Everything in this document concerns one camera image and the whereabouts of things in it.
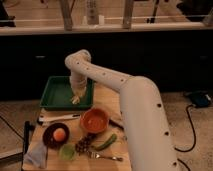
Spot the orange bowl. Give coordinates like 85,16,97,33
80,108,109,134

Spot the orange fruit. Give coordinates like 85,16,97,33
53,128,66,142

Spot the green pepper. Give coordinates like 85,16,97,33
91,134,117,151

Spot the small green cup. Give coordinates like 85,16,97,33
59,144,75,160

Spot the light blue cloth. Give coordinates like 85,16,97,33
23,141,47,169

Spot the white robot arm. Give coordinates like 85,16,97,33
65,50,181,171

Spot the bunch of dark grapes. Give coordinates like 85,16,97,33
75,134,96,154

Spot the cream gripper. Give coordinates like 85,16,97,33
70,74,87,98

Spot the dark red plate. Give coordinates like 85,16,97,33
42,123,70,149

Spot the green plastic tray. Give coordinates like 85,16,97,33
40,76,94,111

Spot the silver fork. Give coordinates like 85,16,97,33
86,151,123,162

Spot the black cable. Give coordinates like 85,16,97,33
174,103,201,171

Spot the yellow banana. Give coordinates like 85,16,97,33
70,96,81,104

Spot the black handled knife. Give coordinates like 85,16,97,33
109,119,124,130

